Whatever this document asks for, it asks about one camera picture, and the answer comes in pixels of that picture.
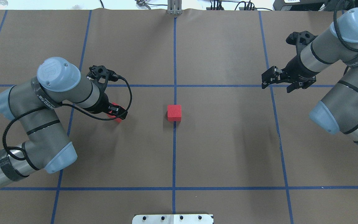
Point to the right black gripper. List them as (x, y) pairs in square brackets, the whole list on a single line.
[(294, 69)]

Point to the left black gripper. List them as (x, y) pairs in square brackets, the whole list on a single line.
[(101, 106)]

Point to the red block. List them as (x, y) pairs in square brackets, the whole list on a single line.
[(113, 114), (174, 113)]

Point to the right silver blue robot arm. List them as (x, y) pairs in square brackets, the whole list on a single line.
[(337, 111)]

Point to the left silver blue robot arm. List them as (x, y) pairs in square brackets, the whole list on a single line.
[(35, 138)]

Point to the black power adapter box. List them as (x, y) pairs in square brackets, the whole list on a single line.
[(298, 5)]

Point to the clear tape roll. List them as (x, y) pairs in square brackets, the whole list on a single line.
[(3, 4)]

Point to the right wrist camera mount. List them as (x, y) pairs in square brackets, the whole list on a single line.
[(300, 40)]

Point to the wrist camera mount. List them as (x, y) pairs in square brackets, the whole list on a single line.
[(100, 76), (300, 40)]

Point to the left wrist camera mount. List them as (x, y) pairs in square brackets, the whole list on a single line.
[(100, 76)]

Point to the white central post base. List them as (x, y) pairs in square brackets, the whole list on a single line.
[(173, 219)]

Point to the aluminium frame post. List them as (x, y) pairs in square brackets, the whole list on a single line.
[(174, 7)]

